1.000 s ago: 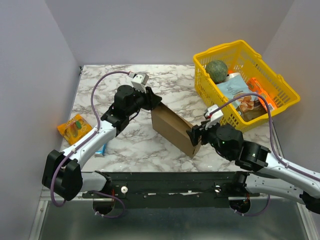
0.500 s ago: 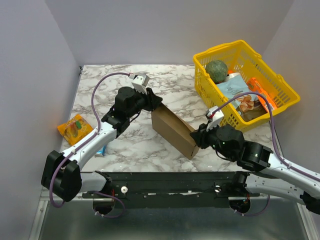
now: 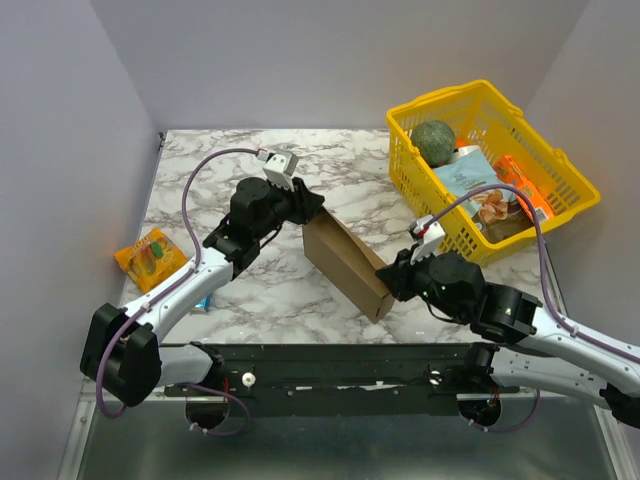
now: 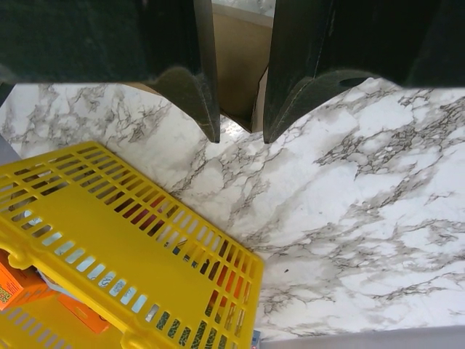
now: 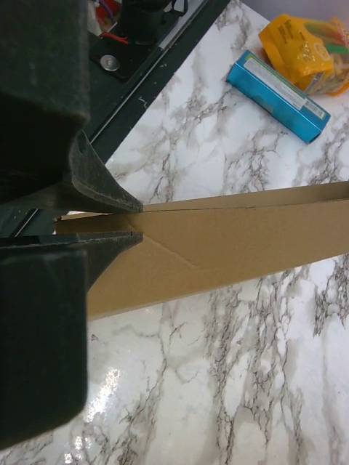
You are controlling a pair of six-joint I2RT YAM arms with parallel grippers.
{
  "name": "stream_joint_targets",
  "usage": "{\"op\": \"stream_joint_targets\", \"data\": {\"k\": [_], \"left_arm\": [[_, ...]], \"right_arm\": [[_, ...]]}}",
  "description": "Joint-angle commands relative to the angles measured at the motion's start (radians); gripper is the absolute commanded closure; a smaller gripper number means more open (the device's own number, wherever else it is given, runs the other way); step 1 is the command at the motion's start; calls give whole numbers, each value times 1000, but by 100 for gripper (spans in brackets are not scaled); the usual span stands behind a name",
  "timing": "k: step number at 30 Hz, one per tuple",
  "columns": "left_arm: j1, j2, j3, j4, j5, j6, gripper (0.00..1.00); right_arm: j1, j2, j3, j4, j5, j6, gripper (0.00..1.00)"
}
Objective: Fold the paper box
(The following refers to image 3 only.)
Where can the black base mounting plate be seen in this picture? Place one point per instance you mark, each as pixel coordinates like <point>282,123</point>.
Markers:
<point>335,380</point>

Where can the blue toothpaste box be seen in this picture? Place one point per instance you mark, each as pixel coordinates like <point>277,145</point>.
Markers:
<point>204,305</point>

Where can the orange snack box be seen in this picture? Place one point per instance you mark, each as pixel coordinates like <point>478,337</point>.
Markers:
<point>509,172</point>

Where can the orange candy bag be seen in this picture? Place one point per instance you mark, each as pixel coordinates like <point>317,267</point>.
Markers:
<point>151,260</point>

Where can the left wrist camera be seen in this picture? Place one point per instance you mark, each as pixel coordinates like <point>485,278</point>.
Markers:
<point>279,167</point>

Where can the brown cardboard box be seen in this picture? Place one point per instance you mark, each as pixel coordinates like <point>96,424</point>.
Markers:
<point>348,263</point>

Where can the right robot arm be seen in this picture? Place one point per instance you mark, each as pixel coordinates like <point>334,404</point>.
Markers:
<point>521,344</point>

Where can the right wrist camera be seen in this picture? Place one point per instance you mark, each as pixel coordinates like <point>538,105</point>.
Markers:
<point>427,234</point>

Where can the yellow plastic basket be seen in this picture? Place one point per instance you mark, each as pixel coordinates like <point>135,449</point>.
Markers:
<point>492,224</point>

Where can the white orange bottle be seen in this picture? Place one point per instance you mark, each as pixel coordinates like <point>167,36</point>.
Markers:
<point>462,149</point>

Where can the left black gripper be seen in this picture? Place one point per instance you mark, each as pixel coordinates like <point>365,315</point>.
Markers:
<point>304,204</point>

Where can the green round melon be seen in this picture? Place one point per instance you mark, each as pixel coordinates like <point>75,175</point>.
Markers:
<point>435,140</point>

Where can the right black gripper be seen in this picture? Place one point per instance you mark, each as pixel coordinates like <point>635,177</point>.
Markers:
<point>396,279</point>

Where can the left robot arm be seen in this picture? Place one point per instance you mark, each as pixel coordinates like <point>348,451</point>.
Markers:
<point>175,300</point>

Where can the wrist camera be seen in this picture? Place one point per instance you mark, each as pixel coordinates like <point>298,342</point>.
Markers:
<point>427,234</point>
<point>279,167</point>

